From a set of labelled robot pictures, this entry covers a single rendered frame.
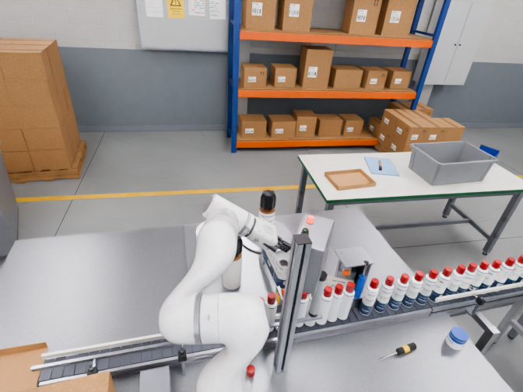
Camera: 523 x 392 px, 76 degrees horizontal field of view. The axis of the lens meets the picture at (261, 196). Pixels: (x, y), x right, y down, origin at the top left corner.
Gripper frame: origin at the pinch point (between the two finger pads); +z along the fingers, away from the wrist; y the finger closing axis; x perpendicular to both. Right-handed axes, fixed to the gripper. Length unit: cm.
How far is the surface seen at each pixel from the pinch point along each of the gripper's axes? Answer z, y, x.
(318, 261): 1.7, -16.9, -12.7
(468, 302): 106, 17, -11
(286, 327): 12.3, -18.1, 16.9
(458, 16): 212, 461, -183
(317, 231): -0.5, -7.9, -16.3
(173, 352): -10, -14, 59
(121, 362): -26, -19, 69
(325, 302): 33.3, 1.0, 15.2
